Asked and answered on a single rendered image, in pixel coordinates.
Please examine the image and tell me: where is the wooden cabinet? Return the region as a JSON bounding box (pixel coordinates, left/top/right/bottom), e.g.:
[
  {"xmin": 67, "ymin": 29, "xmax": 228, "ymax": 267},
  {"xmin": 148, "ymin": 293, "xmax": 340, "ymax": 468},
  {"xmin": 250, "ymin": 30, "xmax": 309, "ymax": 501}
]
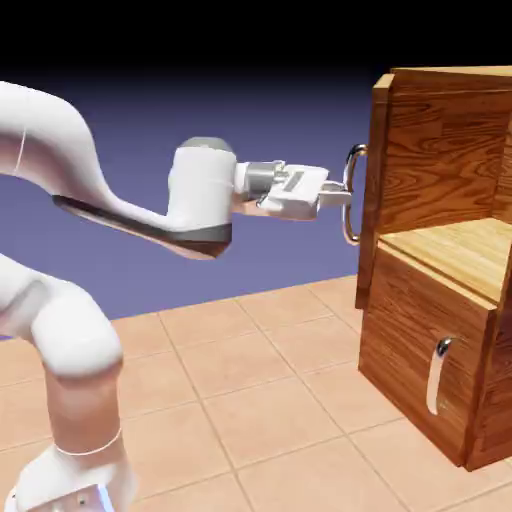
[{"xmin": 354, "ymin": 64, "xmax": 512, "ymax": 473}]

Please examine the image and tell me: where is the short wooden cabinet door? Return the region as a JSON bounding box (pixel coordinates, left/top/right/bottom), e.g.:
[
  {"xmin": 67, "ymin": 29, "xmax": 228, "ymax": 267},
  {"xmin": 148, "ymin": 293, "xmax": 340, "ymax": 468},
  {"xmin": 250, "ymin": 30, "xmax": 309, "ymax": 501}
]
[{"xmin": 358, "ymin": 240, "xmax": 500, "ymax": 468}]

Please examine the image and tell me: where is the curved metal door handle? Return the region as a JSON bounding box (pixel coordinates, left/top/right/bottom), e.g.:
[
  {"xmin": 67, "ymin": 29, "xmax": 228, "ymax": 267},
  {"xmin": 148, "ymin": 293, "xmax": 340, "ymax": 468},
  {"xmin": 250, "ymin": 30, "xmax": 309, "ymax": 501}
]
[
  {"xmin": 424, "ymin": 336, "xmax": 456, "ymax": 417},
  {"xmin": 340, "ymin": 142, "xmax": 369, "ymax": 247}
]

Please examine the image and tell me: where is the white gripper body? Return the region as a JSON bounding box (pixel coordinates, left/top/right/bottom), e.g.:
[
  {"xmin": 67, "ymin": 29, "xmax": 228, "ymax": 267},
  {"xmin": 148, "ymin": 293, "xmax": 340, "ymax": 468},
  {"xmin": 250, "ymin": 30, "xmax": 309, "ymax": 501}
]
[{"xmin": 256, "ymin": 162, "xmax": 332, "ymax": 222}]

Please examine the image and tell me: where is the tall wooden cabinet door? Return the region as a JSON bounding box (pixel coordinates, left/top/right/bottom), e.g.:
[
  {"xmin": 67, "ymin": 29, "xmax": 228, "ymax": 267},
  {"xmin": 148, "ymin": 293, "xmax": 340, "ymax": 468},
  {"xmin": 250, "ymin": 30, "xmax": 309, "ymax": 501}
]
[{"xmin": 354, "ymin": 72, "xmax": 396, "ymax": 312}]

